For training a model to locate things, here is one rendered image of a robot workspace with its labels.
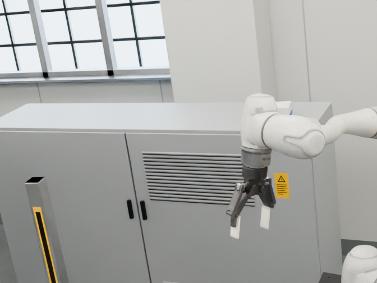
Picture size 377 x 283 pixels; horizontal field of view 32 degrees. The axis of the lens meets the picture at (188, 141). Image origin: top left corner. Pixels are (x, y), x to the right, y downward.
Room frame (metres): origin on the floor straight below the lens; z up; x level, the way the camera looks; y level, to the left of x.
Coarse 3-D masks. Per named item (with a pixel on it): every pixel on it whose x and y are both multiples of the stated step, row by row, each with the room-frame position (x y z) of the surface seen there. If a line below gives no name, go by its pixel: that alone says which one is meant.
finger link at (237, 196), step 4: (236, 184) 1.79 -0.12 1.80; (236, 188) 1.79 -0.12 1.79; (240, 188) 1.78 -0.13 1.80; (236, 192) 1.78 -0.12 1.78; (240, 192) 1.77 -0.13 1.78; (232, 196) 1.78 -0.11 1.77; (236, 196) 1.77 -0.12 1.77; (240, 196) 1.77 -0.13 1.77; (232, 200) 1.77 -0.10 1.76; (236, 200) 1.76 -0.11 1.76; (232, 204) 1.76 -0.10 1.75; (236, 204) 1.76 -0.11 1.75; (228, 208) 1.77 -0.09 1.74; (232, 208) 1.76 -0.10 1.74; (236, 208) 1.76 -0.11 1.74; (232, 212) 1.75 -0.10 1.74; (232, 216) 1.75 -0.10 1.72
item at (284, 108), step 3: (276, 102) 3.48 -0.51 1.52; (279, 102) 3.47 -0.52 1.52; (282, 102) 3.47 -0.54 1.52; (285, 102) 3.46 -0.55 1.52; (288, 102) 3.45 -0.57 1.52; (291, 102) 3.47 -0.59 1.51; (279, 105) 3.42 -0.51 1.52; (282, 105) 3.41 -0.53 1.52; (285, 105) 3.41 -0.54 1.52; (288, 105) 3.40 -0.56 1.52; (291, 105) 3.46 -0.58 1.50; (279, 108) 3.37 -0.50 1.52; (282, 108) 3.37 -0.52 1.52; (285, 108) 3.36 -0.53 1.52; (288, 108) 3.36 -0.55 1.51; (291, 108) 3.45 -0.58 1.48; (279, 111) 3.37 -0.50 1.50; (282, 111) 3.37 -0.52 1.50; (285, 111) 3.36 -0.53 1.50; (288, 111) 3.36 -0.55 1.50; (291, 111) 3.44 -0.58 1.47; (282, 114) 3.37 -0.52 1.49; (285, 114) 3.36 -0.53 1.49; (288, 114) 3.36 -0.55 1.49; (291, 114) 3.43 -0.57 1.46
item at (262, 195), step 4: (260, 184) 1.82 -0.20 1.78; (260, 188) 1.82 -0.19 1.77; (260, 192) 1.84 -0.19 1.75; (264, 192) 1.83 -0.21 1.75; (260, 196) 1.85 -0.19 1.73; (264, 196) 1.84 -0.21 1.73; (264, 200) 1.85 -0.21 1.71; (268, 200) 1.85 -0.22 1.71; (264, 204) 1.87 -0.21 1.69; (268, 204) 1.85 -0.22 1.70; (272, 204) 1.86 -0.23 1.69
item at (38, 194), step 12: (36, 180) 2.33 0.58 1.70; (36, 192) 2.31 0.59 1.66; (48, 192) 2.36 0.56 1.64; (36, 204) 2.31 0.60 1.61; (48, 204) 2.34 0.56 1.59; (36, 216) 2.32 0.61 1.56; (48, 216) 2.32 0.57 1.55; (36, 228) 2.32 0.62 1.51; (48, 228) 2.31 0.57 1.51; (48, 240) 2.31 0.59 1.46; (48, 252) 2.31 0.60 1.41; (60, 252) 2.35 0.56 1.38; (48, 264) 2.31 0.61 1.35; (60, 264) 2.33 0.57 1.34; (48, 276) 2.32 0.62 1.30; (60, 276) 2.31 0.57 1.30
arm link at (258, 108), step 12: (252, 96) 1.84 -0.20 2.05; (264, 96) 1.82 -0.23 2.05; (252, 108) 1.81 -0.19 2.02; (264, 108) 1.80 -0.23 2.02; (276, 108) 1.82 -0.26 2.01; (252, 120) 1.79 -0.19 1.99; (264, 120) 1.77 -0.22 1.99; (240, 132) 1.85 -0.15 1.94; (252, 132) 1.78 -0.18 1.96; (252, 144) 1.80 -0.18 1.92; (264, 144) 1.76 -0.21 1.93
